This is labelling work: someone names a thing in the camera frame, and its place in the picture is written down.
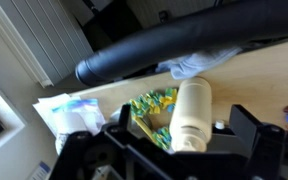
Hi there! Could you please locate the black office chair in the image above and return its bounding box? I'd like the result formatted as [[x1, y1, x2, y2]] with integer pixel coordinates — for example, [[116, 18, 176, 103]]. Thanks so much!
[[74, 0, 288, 87]]

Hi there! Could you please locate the cream water bottle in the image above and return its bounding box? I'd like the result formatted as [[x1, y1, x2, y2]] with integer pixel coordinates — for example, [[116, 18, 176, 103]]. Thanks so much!
[[168, 76, 213, 154]]

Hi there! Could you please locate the white blue plastic package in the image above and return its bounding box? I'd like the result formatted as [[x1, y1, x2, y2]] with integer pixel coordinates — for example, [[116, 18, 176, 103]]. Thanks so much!
[[32, 93, 107, 138]]

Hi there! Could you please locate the blue white wall sticker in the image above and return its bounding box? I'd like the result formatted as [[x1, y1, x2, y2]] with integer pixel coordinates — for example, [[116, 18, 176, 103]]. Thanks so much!
[[27, 161, 53, 180]]

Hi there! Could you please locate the white radiator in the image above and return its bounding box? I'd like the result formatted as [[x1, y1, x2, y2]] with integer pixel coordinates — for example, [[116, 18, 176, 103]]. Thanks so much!
[[0, 0, 95, 88]]

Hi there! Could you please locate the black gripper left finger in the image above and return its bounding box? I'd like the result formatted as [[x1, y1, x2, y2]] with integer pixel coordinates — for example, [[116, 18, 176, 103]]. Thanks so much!
[[48, 103, 185, 180]]

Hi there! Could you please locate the pale blue cloth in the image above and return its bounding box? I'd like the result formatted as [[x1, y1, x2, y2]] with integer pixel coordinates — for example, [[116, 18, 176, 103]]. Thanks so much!
[[155, 46, 243, 80]]

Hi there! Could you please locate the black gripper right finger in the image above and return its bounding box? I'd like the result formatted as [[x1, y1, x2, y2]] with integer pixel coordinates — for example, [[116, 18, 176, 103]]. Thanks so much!
[[229, 104, 288, 180]]

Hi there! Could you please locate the small white bottle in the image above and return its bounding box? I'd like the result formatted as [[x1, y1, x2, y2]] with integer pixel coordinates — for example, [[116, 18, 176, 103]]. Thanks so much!
[[213, 119, 227, 131]]

